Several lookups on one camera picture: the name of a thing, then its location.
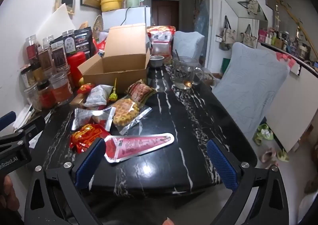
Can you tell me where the open jar with orange contents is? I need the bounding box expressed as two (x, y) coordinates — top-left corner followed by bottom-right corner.
(48, 72), (74, 104)

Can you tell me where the white counter cabinet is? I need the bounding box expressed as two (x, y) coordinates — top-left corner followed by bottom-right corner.
(257, 41), (318, 154)

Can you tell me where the small jar with nuts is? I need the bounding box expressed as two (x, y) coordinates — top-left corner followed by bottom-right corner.
(20, 66), (34, 89)

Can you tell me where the red and gold candy packet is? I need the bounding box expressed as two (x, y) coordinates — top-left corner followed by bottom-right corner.
(70, 124), (111, 159)

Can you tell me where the small wall intercom panel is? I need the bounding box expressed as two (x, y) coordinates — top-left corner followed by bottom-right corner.
(55, 0), (76, 16)

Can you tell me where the small red candy packet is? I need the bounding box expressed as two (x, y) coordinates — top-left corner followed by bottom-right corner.
(77, 83), (95, 95)

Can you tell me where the tall jar with grey label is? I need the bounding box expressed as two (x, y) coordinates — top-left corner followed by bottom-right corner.
(62, 30), (76, 56)

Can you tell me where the cardboard box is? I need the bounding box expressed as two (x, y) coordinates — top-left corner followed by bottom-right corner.
(78, 23), (151, 94)

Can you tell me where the green bag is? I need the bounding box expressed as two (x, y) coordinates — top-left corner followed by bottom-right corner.
(222, 58), (232, 74)

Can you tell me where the row of cosmetic bottles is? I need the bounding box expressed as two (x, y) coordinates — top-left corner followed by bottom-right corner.
(258, 25), (318, 67)

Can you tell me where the glass mug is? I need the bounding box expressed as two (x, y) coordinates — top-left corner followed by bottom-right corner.
(172, 56), (205, 90)

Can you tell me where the silver snack packet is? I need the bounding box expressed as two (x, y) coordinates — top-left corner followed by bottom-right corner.
(72, 107), (116, 131)

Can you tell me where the tall clear-lid jar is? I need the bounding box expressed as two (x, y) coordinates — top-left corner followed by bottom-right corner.
(42, 35), (54, 50)

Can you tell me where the red bottle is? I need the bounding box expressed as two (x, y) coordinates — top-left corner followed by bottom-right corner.
(67, 52), (87, 89)

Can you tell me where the yellow bamboo decoration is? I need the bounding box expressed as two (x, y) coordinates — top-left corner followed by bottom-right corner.
(263, 0), (318, 54)

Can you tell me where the white fridge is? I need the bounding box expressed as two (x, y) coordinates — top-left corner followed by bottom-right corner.
(102, 6), (151, 32)

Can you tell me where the tall jar with brown contents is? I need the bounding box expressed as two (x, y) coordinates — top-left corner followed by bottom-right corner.
(37, 46), (54, 72)

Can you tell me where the white foam board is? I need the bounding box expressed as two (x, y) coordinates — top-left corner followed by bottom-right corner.
(37, 3), (76, 39)

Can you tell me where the black power cable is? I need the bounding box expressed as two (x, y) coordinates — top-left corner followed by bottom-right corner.
(121, 7), (133, 27)

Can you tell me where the blue plastic bag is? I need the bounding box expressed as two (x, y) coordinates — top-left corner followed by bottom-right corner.
(196, 0), (209, 33)

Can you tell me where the chair with light blue cover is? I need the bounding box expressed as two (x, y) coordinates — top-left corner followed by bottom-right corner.
(212, 42), (291, 141)
(173, 31), (205, 62)

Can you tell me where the woven fan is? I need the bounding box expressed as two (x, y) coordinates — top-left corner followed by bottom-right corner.
(93, 15), (104, 33)

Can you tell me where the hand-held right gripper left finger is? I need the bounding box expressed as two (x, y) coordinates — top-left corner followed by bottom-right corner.
(23, 137), (110, 225)

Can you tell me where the white snack packet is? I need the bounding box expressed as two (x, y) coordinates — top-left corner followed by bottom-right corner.
(83, 85), (115, 110)

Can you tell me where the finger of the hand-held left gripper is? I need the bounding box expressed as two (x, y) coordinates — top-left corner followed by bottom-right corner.
(0, 111), (17, 131)
(0, 115), (47, 145)

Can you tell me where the small clear jar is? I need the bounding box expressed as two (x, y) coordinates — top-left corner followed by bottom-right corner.
(23, 86), (42, 111)

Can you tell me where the red printed bag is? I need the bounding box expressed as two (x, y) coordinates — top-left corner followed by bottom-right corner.
(93, 38), (110, 54)

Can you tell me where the brown door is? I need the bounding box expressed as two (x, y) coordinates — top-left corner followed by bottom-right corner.
(151, 0), (179, 27)

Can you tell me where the red cone-shaped snack packet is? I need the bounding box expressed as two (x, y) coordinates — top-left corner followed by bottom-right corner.
(104, 132), (174, 164)

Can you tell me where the green slipper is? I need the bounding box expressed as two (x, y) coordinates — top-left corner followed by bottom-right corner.
(277, 149), (290, 162)
(260, 124), (274, 140)
(253, 131), (264, 145)

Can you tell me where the pink bow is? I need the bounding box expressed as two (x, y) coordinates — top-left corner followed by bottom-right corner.
(276, 52), (302, 74)

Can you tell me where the yellow pot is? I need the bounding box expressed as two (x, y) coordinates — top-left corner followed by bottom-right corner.
(100, 0), (131, 13)

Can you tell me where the flat golden box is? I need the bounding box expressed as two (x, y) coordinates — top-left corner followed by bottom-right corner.
(70, 94), (87, 106)

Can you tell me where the pink slipper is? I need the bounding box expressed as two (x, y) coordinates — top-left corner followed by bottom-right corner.
(261, 148), (279, 164)

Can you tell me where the white paper stack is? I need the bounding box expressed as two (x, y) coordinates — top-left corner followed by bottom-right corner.
(14, 106), (33, 131)

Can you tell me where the tall jar with dark label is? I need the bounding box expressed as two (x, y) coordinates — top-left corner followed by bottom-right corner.
(51, 40), (70, 74)

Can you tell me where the canvas tote bag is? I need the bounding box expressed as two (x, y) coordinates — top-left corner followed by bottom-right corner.
(240, 24), (258, 48)
(222, 16), (237, 46)

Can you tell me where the metal bowl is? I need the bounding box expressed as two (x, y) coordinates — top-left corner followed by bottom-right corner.
(149, 56), (165, 68)

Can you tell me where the person's left hand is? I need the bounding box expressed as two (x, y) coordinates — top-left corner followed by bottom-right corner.
(0, 175), (19, 209)

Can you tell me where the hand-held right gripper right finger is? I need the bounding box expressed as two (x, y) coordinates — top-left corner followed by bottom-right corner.
(207, 139), (296, 225)

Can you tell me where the green lollipop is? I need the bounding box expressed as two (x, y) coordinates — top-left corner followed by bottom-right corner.
(109, 78), (120, 103)

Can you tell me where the large red nut bag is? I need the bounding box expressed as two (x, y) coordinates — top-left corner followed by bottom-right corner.
(146, 26), (176, 64)

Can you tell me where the clear-wrapped waffle packet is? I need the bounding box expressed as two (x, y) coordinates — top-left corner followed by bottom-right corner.
(111, 98), (152, 135)

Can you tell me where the brown meat snack packet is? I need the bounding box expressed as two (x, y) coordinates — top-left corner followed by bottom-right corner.
(125, 79), (157, 103)

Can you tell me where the black product box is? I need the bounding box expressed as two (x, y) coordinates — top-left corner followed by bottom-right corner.
(74, 27), (93, 58)

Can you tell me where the tall jar with red contents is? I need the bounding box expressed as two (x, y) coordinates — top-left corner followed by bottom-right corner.
(25, 35), (42, 67)

